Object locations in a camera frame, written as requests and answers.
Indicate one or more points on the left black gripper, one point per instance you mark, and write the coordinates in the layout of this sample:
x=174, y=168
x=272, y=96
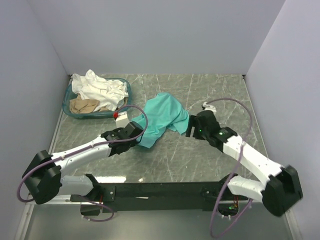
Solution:
x=117, y=131

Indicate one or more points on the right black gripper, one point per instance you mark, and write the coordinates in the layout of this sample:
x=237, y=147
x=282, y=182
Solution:
x=193, y=121

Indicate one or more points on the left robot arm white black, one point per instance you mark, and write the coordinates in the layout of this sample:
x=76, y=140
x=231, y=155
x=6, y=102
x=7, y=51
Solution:
x=47, y=176

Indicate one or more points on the aluminium frame rail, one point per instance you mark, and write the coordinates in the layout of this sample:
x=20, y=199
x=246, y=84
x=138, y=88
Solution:
x=277, y=187

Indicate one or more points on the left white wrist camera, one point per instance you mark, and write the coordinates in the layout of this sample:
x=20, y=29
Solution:
x=121, y=119

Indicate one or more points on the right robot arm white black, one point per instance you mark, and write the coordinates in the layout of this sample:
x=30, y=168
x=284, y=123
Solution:
x=277, y=187

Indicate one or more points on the beige t shirt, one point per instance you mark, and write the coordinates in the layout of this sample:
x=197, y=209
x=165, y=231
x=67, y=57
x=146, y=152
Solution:
x=85, y=106

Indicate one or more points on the white t shirt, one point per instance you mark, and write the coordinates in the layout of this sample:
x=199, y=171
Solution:
x=112, y=94

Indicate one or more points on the teal t shirt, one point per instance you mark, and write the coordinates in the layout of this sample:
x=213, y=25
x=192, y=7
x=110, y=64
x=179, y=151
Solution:
x=161, y=113

